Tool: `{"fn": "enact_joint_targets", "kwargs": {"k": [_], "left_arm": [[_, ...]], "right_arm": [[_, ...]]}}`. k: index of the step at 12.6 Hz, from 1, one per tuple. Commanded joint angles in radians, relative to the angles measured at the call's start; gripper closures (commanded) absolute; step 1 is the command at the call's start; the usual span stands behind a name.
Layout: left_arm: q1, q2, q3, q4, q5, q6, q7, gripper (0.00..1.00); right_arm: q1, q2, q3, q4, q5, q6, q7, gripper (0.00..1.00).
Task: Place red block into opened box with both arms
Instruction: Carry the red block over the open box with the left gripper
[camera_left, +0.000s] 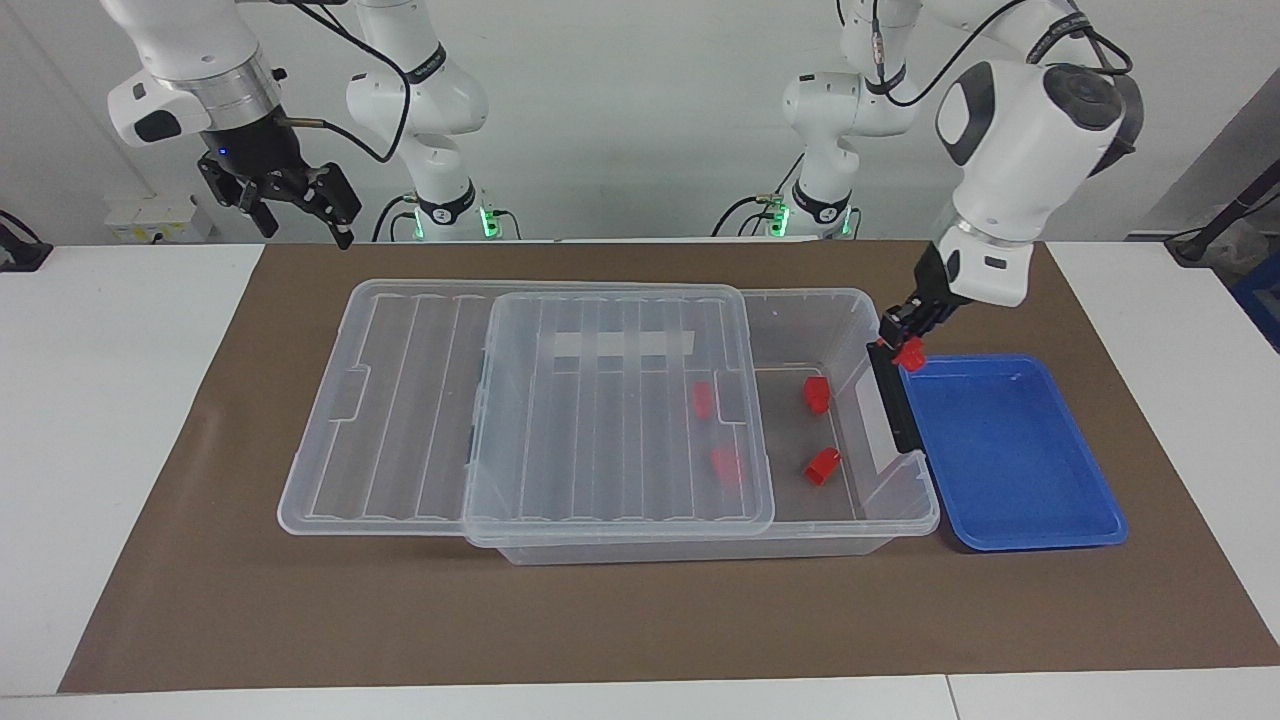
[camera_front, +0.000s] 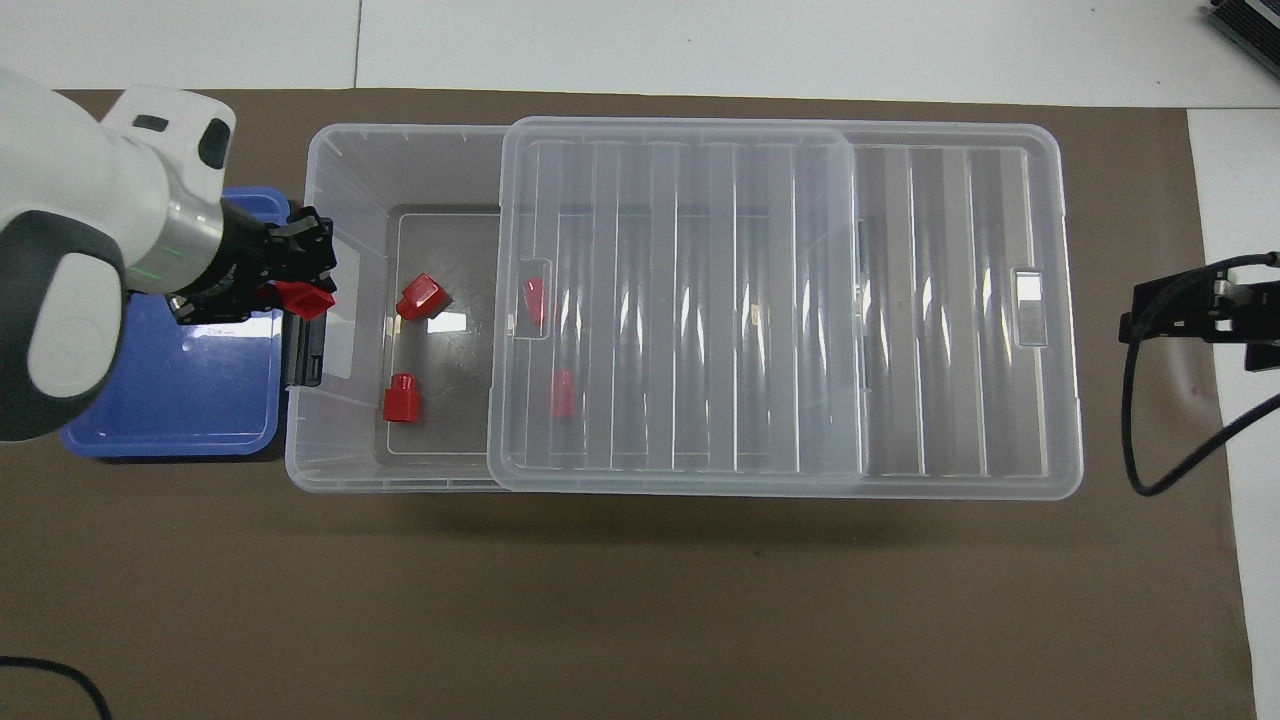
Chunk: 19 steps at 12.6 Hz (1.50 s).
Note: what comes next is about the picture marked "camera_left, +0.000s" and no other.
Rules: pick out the blue container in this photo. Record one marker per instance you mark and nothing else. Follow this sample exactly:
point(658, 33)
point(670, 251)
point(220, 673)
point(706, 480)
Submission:
point(1262, 300)

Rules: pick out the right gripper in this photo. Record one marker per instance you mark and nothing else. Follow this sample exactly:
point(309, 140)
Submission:
point(245, 145)

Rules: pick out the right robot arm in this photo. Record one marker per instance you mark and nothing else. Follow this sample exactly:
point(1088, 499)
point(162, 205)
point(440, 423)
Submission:
point(190, 40)

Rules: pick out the red block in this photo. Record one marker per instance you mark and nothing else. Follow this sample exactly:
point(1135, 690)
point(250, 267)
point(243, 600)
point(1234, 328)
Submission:
point(817, 396)
point(703, 399)
point(728, 468)
point(911, 356)
point(822, 467)

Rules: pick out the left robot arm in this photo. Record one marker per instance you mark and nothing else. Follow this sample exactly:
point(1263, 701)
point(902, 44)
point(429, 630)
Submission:
point(1020, 140)

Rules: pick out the white power strip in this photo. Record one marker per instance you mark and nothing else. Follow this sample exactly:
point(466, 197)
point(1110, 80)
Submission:
point(160, 220)

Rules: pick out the black stand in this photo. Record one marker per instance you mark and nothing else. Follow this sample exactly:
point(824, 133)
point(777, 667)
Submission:
point(22, 255)
point(1225, 215)

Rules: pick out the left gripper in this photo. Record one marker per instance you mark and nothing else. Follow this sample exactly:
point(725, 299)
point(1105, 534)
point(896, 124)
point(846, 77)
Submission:
point(932, 275)

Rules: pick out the blue plastic tray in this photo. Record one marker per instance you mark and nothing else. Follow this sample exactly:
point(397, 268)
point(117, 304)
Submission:
point(1010, 450)

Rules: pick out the clear plastic box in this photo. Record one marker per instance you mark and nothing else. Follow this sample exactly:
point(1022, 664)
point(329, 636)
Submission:
point(800, 530)

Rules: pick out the clear plastic lid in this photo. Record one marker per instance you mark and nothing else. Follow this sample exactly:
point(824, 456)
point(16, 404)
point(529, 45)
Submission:
point(390, 430)
point(620, 440)

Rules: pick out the black box latch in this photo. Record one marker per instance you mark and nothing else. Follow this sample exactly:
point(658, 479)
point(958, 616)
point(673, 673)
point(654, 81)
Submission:
point(895, 410)

